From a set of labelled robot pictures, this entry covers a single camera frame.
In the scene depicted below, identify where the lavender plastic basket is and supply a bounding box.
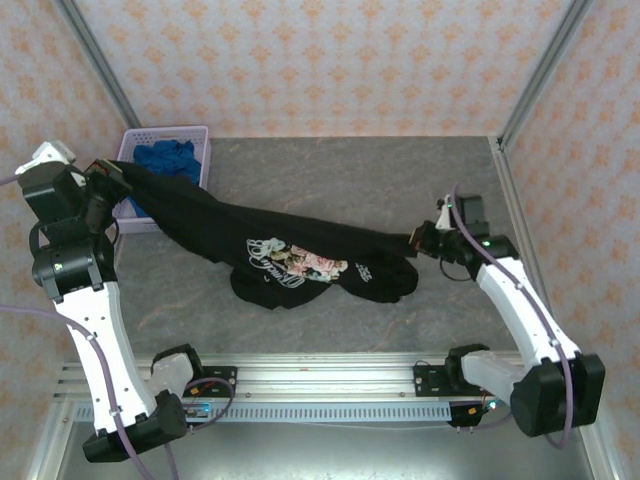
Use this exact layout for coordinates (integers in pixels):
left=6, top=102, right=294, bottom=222
left=110, top=124, right=212, bottom=235

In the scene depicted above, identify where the black printed t-shirt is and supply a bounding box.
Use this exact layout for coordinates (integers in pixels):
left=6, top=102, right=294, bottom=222
left=115, top=160, right=426, bottom=311

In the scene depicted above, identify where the blue crumpled garment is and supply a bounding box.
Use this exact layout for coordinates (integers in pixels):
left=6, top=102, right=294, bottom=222
left=130, top=139, right=203, bottom=221

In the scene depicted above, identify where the grey metal sheet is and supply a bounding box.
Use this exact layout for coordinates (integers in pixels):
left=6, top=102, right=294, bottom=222
left=54, top=420, right=596, bottom=480

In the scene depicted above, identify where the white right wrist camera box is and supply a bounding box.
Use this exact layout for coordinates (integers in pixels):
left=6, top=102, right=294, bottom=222
left=433, top=197, right=455, bottom=231

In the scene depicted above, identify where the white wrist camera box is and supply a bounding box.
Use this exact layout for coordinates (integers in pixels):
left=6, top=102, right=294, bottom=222
left=14, top=141, right=77, bottom=176
left=433, top=197, right=455, bottom=231

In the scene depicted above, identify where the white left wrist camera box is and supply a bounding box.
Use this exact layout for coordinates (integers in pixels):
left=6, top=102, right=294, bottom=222
left=14, top=141, right=77, bottom=176

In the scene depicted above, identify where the aluminium table side rail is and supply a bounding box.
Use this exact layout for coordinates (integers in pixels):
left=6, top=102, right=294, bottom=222
left=489, top=137, right=569, bottom=361

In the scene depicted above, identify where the aluminium corner post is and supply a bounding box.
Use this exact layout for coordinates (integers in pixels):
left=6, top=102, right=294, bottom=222
left=54, top=0, right=144, bottom=130
left=497, top=0, right=596, bottom=151

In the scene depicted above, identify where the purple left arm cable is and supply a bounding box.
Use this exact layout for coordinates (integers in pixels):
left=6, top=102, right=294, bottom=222
left=0, top=174, right=236, bottom=480

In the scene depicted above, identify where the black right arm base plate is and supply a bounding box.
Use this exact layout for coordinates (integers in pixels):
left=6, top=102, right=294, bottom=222
left=413, top=363, right=504, bottom=399

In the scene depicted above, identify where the aluminium base rail beam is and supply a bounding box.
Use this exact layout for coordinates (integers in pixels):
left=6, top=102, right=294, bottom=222
left=53, top=352, right=599, bottom=401

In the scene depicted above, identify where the white slotted cable duct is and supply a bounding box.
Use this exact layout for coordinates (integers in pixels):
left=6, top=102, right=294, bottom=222
left=74, top=403, right=454, bottom=424

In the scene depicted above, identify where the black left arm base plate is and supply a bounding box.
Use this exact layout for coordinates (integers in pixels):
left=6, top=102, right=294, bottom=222
left=182, top=366, right=239, bottom=399

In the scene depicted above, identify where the aluminium frame rail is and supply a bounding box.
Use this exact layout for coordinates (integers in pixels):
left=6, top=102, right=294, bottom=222
left=569, top=399, right=624, bottom=480
left=24, top=399, right=76, bottom=480

